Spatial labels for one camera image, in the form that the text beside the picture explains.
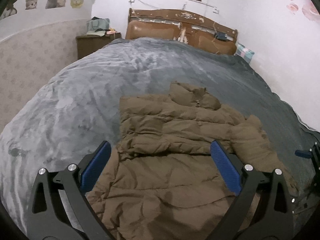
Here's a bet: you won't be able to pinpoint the grey plush blanket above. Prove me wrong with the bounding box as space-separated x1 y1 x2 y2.
0 37 320 235

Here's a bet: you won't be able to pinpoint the dark wooden nightstand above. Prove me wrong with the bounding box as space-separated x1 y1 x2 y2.
76 32 122 60

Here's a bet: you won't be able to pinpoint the checked pillow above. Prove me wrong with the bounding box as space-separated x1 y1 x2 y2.
236 42 255 64

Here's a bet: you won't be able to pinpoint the brown puffer jacket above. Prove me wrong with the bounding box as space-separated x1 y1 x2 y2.
85 81 299 240

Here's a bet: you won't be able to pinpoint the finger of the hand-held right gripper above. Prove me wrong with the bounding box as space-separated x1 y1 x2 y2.
295 141 320 178

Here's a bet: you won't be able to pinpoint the pale green bag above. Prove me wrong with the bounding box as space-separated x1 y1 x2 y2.
86 17 110 32

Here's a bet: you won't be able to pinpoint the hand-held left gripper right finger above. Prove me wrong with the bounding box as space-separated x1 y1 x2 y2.
206 140 297 240

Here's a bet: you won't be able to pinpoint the cat in bear hat sticker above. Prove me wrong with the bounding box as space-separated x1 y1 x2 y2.
0 0 18 20

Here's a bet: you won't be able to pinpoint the pink flower wall stickers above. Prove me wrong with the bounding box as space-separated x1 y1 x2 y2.
286 0 320 22

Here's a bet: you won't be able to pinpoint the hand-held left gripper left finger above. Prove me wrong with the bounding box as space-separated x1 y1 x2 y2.
27 140 117 240

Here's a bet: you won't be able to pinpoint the wooden bed headboard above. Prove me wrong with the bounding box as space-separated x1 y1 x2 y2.
125 8 238 55

